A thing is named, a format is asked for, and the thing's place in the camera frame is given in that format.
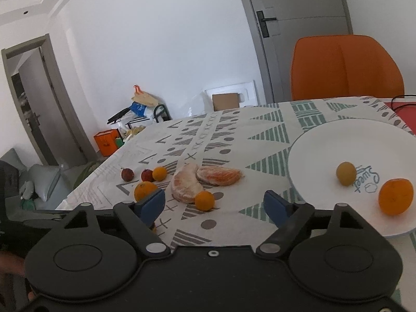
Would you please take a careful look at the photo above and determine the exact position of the medium orange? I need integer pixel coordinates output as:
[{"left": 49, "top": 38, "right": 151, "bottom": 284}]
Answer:
[{"left": 133, "top": 181, "right": 158, "bottom": 202}]

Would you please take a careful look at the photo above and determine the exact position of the dark red plum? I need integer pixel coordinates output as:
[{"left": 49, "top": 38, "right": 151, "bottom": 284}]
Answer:
[
  {"left": 140, "top": 169, "right": 154, "bottom": 183},
  {"left": 121, "top": 168, "right": 135, "bottom": 183}
]

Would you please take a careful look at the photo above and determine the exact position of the small orange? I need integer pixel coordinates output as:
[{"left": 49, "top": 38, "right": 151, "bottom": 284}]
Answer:
[{"left": 194, "top": 191, "right": 215, "bottom": 211}]

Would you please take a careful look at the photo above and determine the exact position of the peeled pomelo segment small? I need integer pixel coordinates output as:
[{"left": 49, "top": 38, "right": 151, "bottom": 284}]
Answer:
[{"left": 196, "top": 166, "right": 243, "bottom": 186}]

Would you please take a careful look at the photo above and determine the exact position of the person left hand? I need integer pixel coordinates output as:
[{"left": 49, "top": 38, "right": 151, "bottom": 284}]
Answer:
[{"left": 0, "top": 251, "right": 25, "bottom": 277}]

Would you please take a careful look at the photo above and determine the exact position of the small tangerine by plums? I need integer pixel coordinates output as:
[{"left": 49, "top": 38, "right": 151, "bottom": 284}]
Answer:
[{"left": 152, "top": 166, "right": 168, "bottom": 182}]

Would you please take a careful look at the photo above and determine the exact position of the green-yellow small fruit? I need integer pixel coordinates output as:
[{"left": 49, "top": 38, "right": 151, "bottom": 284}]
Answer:
[{"left": 336, "top": 161, "right": 357, "bottom": 187}]

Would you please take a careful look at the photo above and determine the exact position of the orange storage box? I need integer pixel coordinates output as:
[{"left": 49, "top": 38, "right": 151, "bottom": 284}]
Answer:
[{"left": 94, "top": 129, "right": 121, "bottom": 157}]

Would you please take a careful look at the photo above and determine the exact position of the patterned white tablecloth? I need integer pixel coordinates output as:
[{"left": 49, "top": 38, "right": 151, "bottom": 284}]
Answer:
[{"left": 60, "top": 96, "right": 415, "bottom": 311}]

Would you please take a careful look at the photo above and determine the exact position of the grey sofa cushion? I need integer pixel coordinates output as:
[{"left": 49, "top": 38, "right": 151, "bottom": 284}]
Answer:
[{"left": 29, "top": 164, "right": 71, "bottom": 202}]

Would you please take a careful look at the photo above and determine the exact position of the large orange on plate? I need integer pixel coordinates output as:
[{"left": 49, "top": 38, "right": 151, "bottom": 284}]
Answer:
[{"left": 378, "top": 178, "right": 414, "bottom": 216}]

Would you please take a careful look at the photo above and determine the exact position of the blue plastic bag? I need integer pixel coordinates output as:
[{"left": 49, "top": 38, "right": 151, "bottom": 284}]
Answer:
[{"left": 130, "top": 101, "right": 147, "bottom": 117}]

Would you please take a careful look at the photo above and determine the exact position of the black metal rack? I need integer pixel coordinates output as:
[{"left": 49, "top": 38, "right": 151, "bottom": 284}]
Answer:
[{"left": 153, "top": 103, "right": 172, "bottom": 123}]

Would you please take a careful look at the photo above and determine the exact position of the white round plate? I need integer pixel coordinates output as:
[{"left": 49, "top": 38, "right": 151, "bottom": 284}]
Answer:
[{"left": 287, "top": 119, "right": 415, "bottom": 237}]

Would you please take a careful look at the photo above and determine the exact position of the brown paper bag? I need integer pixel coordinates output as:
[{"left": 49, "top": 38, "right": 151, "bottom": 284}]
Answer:
[{"left": 132, "top": 84, "right": 159, "bottom": 107}]

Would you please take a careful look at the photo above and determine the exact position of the white foam packaging board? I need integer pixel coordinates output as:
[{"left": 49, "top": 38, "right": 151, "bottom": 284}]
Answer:
[{"left": 204, "top": 81, "right": 258, "bottom": 108}]

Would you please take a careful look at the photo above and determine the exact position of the brown cardboard piece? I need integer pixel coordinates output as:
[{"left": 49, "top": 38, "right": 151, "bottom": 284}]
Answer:
[{"left": 212, "top": 93, "right": 240, "bottom": 111}]

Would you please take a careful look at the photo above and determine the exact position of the orange chair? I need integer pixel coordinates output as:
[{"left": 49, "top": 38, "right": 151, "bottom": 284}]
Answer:
[{"left": 290, "top": 35, "right": 405, "bottom": 101}]

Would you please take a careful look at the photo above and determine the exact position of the red orange mat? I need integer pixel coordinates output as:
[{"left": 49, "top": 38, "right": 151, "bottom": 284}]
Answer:
[{"left": 384, "top": 94, "right": 416, "bottom": 134}]

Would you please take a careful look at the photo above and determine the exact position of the grey open side door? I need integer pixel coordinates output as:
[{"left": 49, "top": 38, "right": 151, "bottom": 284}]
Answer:
[{"left": 1, "top": 34, "right": 97, "bottom": 170}]

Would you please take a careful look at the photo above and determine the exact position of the black cable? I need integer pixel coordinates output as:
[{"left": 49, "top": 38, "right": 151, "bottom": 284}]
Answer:
[{"left": 391, "top": 94, "right": 416, "bottom": 112}]

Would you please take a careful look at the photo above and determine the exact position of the black door handle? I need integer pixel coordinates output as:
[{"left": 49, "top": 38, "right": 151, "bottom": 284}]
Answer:
[{"left": 256, "top": 11, "right": 277, "bottom": 38}]

